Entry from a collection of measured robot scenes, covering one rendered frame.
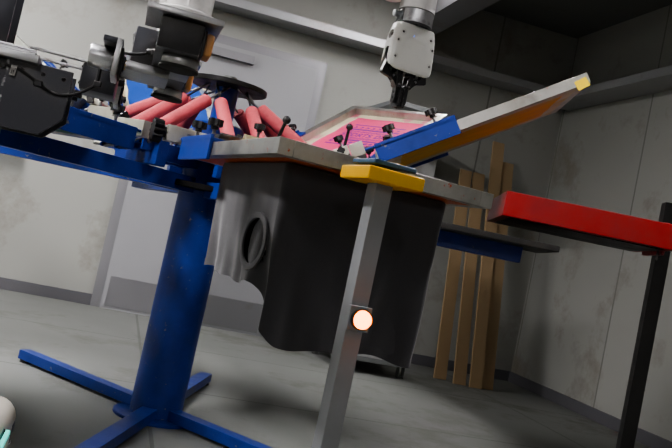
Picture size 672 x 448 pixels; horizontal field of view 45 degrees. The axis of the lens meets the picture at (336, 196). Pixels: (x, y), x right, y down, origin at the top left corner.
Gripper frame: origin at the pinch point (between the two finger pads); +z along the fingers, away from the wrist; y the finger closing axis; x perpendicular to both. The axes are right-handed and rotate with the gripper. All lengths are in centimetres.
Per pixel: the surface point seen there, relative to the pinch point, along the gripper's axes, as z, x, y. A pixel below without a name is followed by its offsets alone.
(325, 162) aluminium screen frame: 15.0, 17.2, -5.4
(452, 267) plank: 29, 367, 272
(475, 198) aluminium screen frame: 14.1, 17.4, 35.9
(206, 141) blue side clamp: 12, 69, -18
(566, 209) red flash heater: 3, 76, 116
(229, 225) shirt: 33, 60, -10
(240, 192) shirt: 24, 55, -10
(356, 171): 17.1, -0.9, -6.4
